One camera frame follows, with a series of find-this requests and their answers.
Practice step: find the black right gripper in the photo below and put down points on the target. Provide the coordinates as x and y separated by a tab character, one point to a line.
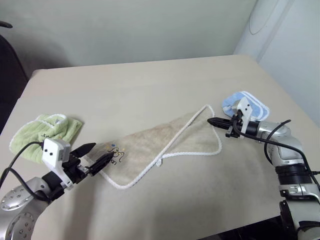
234	125

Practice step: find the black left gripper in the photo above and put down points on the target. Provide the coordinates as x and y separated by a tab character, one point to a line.
73	170

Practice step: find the beige towel with white trim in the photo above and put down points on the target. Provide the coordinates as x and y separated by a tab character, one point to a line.
160	142

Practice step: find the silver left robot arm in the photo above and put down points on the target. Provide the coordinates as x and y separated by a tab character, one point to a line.
15	200

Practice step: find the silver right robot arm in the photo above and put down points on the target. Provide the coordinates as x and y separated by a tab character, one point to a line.
290	155

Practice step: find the blue towel with white trim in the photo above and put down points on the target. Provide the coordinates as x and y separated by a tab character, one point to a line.
231	103

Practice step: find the green towel with white trim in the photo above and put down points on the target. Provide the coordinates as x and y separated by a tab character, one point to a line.
45	135

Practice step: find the white cabinet with oval recess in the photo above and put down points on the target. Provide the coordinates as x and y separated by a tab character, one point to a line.
287	50

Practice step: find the black chair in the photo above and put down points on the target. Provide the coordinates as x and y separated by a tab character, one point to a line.
10	75

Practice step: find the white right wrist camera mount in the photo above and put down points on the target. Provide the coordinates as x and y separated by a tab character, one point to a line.
245	110

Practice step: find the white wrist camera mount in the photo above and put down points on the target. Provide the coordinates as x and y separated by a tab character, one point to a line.
245	110
52	152

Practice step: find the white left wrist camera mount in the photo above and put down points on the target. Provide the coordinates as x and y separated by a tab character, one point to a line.
52	152

